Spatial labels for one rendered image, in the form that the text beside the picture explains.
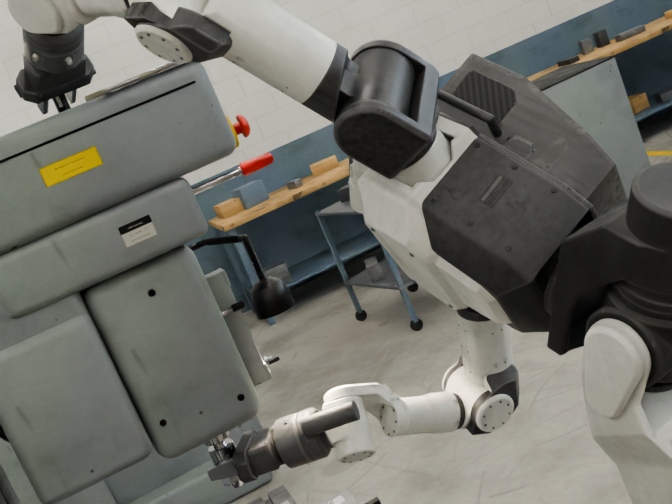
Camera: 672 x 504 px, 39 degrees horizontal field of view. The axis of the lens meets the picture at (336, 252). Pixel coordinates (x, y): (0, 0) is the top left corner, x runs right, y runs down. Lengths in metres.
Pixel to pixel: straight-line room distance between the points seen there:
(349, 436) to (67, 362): 0.47
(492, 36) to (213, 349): 7.70
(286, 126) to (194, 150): 6.86
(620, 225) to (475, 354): 0.60
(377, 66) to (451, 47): 7.65
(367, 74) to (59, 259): 0.56
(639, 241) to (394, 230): 0.34
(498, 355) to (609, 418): 0.45
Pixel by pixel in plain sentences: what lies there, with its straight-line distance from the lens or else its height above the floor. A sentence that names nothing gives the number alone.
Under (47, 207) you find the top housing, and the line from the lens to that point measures 1.48.
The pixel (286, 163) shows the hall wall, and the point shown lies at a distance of 8.34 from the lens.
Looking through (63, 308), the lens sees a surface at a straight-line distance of 1.52.
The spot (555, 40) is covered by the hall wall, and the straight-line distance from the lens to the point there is 9.37.
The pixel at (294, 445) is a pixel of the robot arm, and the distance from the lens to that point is 1.63.
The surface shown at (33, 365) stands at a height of 1.56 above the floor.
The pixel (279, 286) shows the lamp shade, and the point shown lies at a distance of 1.66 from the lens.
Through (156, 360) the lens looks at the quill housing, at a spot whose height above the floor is 1.48.
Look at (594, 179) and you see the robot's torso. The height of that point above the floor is 1.54.
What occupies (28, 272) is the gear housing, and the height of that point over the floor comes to 1.69.
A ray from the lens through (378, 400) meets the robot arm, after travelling 1.67.
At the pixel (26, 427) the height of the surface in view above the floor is 1.48.
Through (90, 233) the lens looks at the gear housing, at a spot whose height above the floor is 1.71.
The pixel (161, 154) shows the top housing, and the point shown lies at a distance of 1.49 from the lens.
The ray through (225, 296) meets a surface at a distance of 1.63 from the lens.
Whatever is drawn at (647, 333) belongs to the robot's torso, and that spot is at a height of 1.39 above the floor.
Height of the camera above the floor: 1.83
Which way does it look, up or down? 11 degrees down
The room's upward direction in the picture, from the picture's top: 23 degrees counter-clockwise
